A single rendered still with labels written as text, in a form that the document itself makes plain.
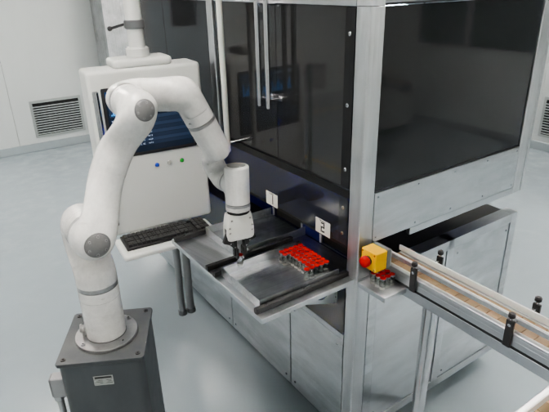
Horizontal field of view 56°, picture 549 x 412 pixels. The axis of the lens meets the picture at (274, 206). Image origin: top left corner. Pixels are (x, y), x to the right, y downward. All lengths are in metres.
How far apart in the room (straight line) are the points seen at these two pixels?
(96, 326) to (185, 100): 0.73
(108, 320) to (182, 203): 1.01
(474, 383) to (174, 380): 1.52
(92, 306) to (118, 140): 0.51
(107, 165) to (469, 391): 2.07
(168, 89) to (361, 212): 0.75
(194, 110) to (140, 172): 0.92
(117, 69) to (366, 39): 1.13
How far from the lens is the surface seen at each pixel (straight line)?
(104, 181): 1.48
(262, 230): 2.22
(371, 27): 1.60
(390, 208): 1.85
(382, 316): 2.09
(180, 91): 1.51
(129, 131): 1.43
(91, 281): 1.59
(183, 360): 2.94
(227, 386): 2.76
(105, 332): 1.68
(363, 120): 1.65
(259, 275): 1.90
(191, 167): 2.48
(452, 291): 1.79
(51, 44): 6.87
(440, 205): 2.08
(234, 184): 1.67
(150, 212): 2.49
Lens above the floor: 1.88
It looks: 24 degrees down
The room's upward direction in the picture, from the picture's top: 1 degrees counter-clockwise
